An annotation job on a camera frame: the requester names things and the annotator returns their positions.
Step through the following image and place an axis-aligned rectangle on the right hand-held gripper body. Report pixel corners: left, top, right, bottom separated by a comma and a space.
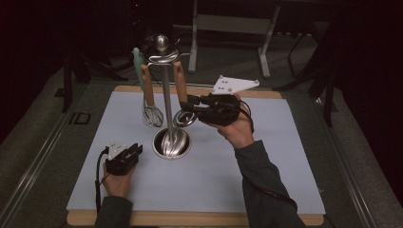
198, 75, 260, 127

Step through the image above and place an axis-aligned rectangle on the green handled wire whisk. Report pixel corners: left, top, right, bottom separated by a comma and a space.
132, 47, 164, 128

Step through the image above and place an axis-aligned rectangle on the person's left hand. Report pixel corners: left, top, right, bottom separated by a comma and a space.
102, 162, 136, 199

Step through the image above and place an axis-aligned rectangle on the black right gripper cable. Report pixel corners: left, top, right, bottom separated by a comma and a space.
238, 99, 336, 228

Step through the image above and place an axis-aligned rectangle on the steel utensil rack stand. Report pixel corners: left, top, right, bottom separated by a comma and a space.
139, 32, 193, 161

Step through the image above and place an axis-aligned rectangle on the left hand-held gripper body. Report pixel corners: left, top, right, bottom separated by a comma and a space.
105, 140, 141, 176

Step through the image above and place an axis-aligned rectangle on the black metal stand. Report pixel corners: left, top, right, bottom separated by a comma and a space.
274, 28, 339, 127
53, 53, 129, 114

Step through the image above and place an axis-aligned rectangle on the grey metal frame stand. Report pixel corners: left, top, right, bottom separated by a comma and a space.
172, 0, 281, 79

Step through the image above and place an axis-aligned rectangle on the metal floor rail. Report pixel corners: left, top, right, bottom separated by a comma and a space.
313, 94, 379, 228
0, 84, 88, 224

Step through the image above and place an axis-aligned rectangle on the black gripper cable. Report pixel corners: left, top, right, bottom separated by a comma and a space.
238, 99, 336, 228
95, 146, 110, 216

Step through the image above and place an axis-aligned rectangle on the wooden handled mesh strainer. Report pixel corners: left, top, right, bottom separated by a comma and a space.
141, 64, 160, 126

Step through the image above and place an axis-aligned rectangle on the wooden strip at left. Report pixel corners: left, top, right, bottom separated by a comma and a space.
66, 85, 326, 227

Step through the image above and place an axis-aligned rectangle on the person's right hand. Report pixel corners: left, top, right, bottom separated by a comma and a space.
203, 94, 255, 150

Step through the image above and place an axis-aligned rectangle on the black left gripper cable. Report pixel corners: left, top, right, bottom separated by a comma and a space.
95, 146, 110, 216

